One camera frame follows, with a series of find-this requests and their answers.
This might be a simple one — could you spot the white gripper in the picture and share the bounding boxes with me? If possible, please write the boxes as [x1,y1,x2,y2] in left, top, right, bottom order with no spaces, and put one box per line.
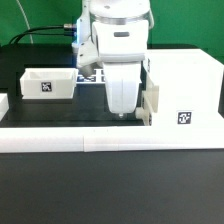
[103,62,141,119]

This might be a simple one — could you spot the white front drawer tray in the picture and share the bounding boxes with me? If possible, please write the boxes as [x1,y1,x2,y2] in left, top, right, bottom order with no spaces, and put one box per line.
[135,76,159,126]

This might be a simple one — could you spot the white drawer tray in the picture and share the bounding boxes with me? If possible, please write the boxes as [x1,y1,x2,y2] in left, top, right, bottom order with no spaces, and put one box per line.
[135,76,159,126]
[20,68,78,99]

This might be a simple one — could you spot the white drawer cabinet box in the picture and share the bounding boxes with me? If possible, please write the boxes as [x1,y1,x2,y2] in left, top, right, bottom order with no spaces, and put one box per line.
[145,49,224,128]

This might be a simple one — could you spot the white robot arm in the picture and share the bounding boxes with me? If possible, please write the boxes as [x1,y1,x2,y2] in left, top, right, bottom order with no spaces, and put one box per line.
[74,0,154,116]

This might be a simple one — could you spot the white rear drawer tray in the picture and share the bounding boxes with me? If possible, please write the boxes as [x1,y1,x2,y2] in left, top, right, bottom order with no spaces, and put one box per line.
[20,68,78,99]

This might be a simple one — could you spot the marker tag sheet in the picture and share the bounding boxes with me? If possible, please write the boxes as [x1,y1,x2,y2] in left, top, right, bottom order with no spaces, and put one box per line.
[76,69,105,84]

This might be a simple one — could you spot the white U-shaped fence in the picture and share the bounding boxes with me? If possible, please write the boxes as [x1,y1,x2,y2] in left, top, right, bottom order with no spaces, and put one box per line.
[0,91,224,154]

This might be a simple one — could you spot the black cables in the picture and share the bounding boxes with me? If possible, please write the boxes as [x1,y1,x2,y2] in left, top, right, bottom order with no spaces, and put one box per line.
[8,23,78,46]

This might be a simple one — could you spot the thin white cable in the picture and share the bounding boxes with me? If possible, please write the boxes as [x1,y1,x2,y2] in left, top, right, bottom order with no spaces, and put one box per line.
[14,0,34,45]

